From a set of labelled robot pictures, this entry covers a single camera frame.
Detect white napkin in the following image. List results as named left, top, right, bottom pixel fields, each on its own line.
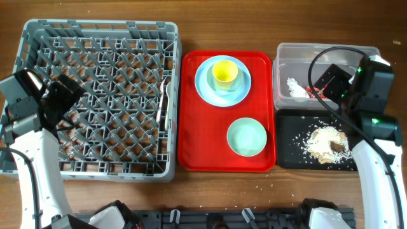
left=287, top=78, right=310, bottom=98

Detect rice and food scraps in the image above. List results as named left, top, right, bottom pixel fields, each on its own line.
left=291, top=116, right=353, bottom=165

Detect green bowl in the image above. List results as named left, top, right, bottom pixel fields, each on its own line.
left=226, top=117, right=267, bottom=157

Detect white plastic spoon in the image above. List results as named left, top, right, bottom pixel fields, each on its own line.
left=164, top=81, right=171, bottom=131

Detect red strawberry snack wrapper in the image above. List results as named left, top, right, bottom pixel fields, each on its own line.
left=305, top=86, right=326, bottom=99

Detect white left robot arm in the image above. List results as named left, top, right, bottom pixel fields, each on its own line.
left=1, top=69, right=127, bottom=228

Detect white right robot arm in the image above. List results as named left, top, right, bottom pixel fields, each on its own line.
left=308, top=59, right=406, bottom=228

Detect black waste tray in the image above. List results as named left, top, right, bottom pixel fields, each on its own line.
left=275, top=109, right=357, bottom=171

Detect grey dishwasher rack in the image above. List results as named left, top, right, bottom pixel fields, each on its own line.
left=13, top=19, right=182, bottom=183

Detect clear plastic bin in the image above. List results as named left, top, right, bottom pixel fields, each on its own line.
left=272, top=43, right=362, bottom=110

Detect light blue bowl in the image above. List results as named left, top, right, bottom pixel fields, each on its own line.
left=207, top=62, right=244, bottom=96

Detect red plastic tray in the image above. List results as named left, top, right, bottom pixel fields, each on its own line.
left=177, top=50, right=277, bottom=172

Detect yellow plastic cup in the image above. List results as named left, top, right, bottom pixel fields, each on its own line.
left=212, top=60, right=238, bottom=90

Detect light blue plate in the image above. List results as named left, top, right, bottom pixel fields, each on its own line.
left=195, top=55, right=252, bottom=107

